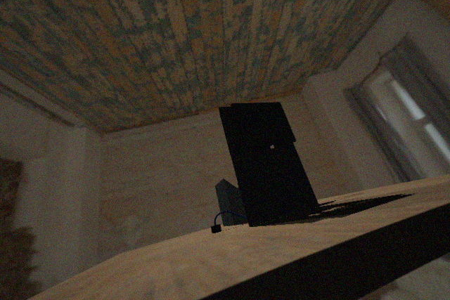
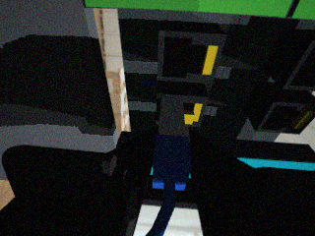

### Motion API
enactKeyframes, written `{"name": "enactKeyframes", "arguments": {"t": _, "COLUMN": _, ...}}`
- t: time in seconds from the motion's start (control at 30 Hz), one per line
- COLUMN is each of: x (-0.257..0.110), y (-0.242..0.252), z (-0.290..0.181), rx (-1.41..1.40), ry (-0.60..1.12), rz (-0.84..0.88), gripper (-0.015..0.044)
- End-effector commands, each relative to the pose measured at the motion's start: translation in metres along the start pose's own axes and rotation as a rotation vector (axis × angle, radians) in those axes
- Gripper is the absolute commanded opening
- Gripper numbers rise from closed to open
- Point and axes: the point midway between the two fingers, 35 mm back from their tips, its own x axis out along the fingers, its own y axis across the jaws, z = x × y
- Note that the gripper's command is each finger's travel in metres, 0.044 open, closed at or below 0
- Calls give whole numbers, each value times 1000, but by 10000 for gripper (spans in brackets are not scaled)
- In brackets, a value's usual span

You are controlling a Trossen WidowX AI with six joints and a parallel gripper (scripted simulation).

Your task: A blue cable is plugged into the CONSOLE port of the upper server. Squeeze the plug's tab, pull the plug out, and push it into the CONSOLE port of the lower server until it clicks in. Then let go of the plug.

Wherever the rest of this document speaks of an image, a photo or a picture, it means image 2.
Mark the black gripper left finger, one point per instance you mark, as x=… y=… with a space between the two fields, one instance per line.
x=117 y=179

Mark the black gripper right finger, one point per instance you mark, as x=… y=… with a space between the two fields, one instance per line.
x=233 y=198

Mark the blue ethernet cable plug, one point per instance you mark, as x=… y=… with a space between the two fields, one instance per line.
x=172 y=158

